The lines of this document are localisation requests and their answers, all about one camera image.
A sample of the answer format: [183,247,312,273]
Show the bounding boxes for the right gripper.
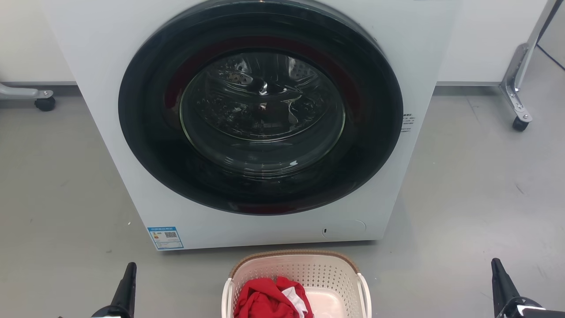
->
[491,258,565,318]

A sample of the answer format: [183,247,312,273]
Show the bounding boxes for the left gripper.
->
[90,262,137,318]

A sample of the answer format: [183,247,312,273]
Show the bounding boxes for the white perforated laundry basket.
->
[221,250,372,318]

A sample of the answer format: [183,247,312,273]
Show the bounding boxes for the blue energy label sticker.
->
[147,227,184,250]

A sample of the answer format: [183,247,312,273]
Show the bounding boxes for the red garment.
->
[234,276,314,318]

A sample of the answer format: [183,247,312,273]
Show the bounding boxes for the white front-load washing machine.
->
[40,0,460,251]

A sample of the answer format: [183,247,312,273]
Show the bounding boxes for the round black washing machine door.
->
[118,0,403,216]

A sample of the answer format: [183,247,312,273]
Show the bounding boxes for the round white filter cover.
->
[321,220,367,240]

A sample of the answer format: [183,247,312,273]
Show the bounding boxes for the white garment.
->
[282,286,309,318]

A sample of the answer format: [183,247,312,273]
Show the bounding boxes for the silver frame leg with caster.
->
[499,0,565,132]

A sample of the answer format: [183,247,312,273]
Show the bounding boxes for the grey frame leg with caster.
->
[0,83,57,112]

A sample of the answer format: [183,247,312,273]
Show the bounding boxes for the thin black floor cable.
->
[536,44,565,71]

